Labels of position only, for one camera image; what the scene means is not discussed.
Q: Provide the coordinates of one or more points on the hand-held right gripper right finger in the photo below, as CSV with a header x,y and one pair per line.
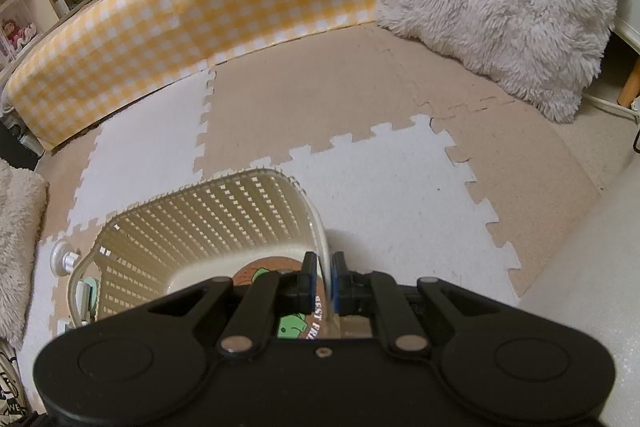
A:
x,y
338,282

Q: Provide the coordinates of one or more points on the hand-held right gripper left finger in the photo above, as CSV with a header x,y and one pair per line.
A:
x,y
310,279

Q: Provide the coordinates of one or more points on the clear printed glass jar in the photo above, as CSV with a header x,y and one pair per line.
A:
x,y
290,328

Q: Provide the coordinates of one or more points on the cream plastic lattice basket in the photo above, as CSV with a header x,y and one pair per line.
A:
x,y
200,227

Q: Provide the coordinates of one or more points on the beige and white foam puzzle mat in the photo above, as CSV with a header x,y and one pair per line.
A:
x,y
310,107

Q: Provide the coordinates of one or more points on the mint green plastic item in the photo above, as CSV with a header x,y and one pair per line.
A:
x,y
88,297

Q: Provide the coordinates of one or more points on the white suction hook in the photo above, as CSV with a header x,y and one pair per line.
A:
x,y
62,257

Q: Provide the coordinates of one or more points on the yellow checkered padded panel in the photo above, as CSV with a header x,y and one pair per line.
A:
x,y
165,37

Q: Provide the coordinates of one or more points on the fluffy beige blanket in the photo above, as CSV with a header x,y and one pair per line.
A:
x,y
17,247

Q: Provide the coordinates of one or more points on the printed bag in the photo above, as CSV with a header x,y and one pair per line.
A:
x,y
9,382

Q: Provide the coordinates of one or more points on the fluffy white pillow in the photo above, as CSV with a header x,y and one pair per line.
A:
x,y
505,2

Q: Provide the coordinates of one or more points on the dark storage bin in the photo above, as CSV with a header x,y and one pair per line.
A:
x,y
12,134

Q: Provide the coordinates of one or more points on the white table with wooden leg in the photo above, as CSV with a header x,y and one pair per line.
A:
x,y
628,87

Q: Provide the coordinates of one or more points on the doll picture box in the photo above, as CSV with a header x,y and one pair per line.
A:
x,y
15,32

